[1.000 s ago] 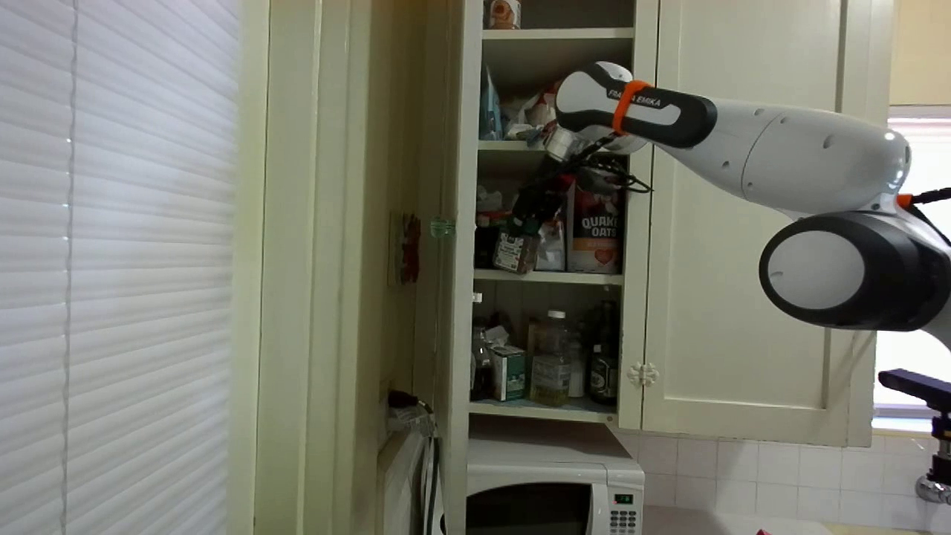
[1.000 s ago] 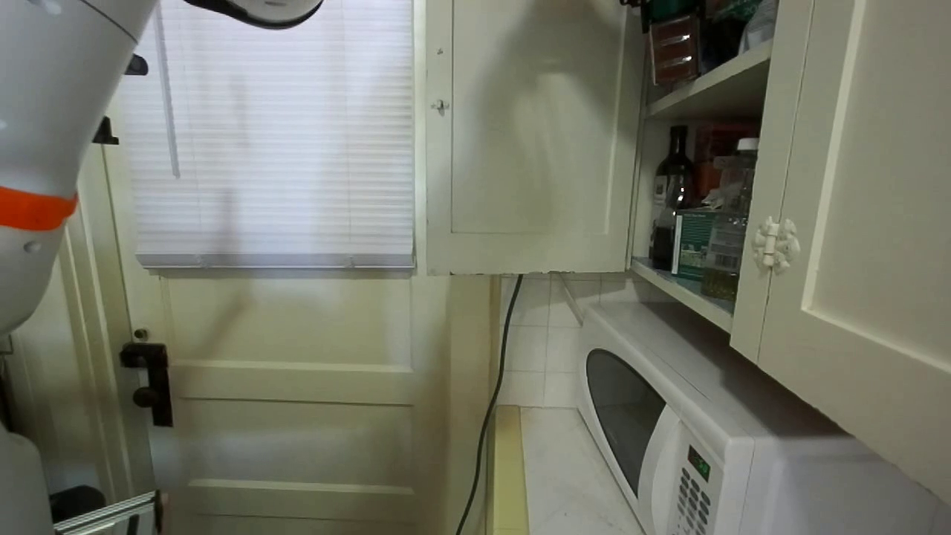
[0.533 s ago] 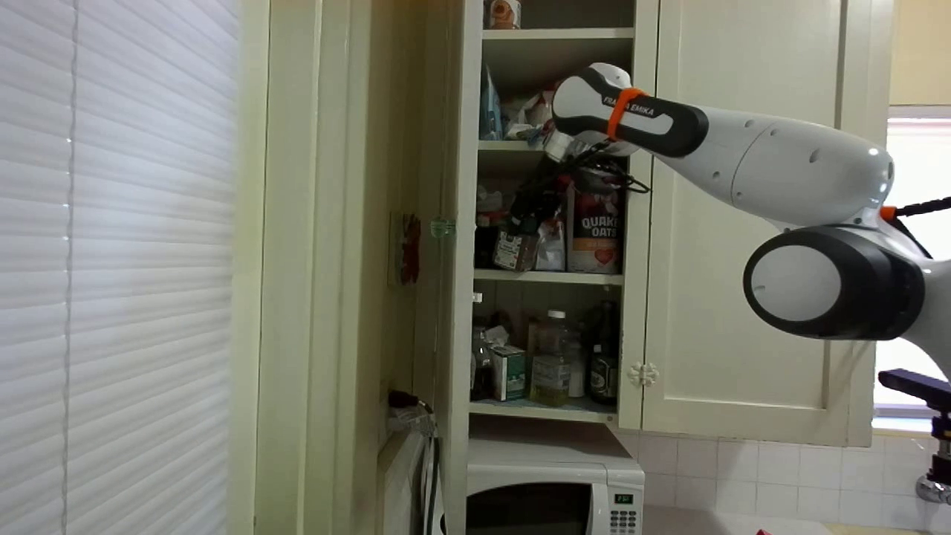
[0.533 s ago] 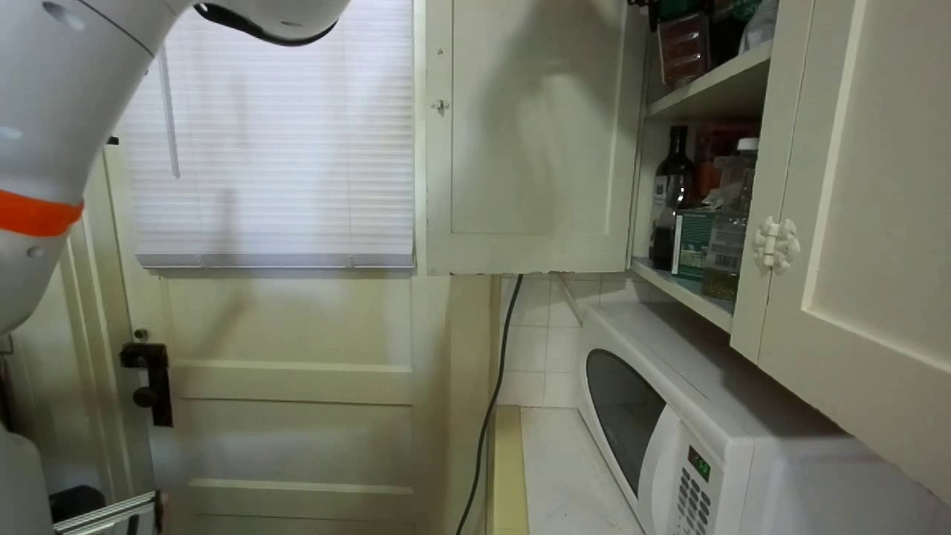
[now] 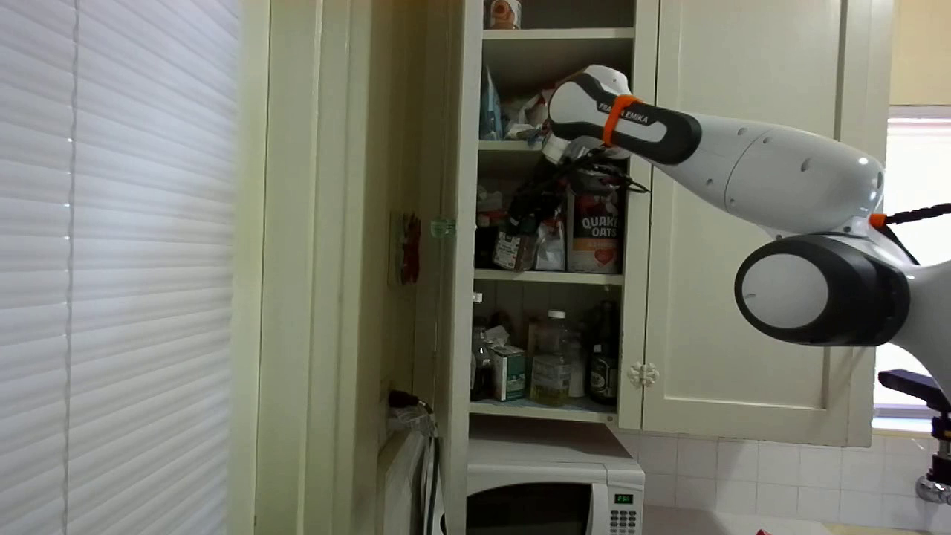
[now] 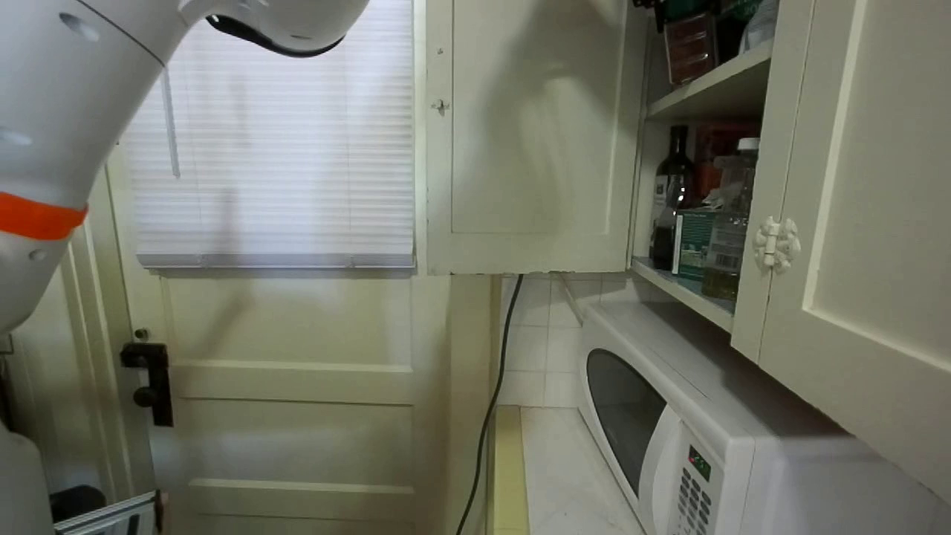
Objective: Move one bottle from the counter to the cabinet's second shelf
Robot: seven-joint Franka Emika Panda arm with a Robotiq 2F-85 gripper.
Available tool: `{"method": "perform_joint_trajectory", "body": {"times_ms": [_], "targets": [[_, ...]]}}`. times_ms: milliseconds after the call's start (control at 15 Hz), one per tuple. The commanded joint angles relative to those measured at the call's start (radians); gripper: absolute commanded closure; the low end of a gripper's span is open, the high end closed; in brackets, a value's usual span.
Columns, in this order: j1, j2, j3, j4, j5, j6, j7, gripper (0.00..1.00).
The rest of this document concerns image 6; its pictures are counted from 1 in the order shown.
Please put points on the black door latch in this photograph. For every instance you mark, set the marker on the black door latch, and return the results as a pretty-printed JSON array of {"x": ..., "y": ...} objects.
[{"x": 158, "y": 381}]

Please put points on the clear bottle white cap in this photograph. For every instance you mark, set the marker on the clear bottle white cap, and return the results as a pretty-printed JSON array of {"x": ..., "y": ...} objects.
[{"x": 732, "y": 212}]

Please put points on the cream cabinet frame with shelves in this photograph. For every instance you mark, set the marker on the cream cabinet frame with shelves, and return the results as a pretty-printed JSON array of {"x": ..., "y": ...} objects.
[{"x": 714, "y": 93}]

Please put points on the red food package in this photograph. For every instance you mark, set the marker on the red food package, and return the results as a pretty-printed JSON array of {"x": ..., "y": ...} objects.
[{"x": 714, "y": 151}]

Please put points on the cream panelled cabinet door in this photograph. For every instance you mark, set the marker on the cream panelled cabinet door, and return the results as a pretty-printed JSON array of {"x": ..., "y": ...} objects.
[{"x": 536, "y": 151}]

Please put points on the white window blind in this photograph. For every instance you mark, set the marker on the white window blind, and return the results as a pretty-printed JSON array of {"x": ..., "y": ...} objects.
[{"x": 298, "y": 151}]

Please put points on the green and white box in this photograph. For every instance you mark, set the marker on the green and white box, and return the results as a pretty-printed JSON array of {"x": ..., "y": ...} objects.
[{"x": 693, "y": 241}]

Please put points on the small metal door screw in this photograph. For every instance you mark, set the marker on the small metal door screw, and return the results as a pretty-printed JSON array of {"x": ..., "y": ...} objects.
[{"x": 438, "y": 105}]

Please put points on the dark glass wine bottle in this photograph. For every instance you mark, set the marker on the dark glass wine bottle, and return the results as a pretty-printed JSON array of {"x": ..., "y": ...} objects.
[{"x": 674, "y": 179}]

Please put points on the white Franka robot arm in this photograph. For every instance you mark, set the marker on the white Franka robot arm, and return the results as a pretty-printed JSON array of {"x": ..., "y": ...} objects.
[{"x": 79, "y": 100}]

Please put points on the cream panelled room door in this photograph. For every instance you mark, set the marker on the cream panelled room door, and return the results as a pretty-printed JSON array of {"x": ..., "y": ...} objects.
[{"x": 298, "y": 328}]

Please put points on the cream cabinet door with knob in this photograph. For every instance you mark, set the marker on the cream cabinet door with knob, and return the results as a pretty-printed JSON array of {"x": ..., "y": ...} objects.
[{"x": 871, "y": 197}]

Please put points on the white microwave oven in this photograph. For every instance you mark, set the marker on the white microwave oven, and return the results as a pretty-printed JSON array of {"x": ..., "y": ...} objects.
[{"x": 714, "y": 397}]

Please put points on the white flower cabinet knob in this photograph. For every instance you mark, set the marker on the white flower cabinet knob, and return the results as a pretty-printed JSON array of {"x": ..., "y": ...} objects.
[{"x": 775, "y": 246}]

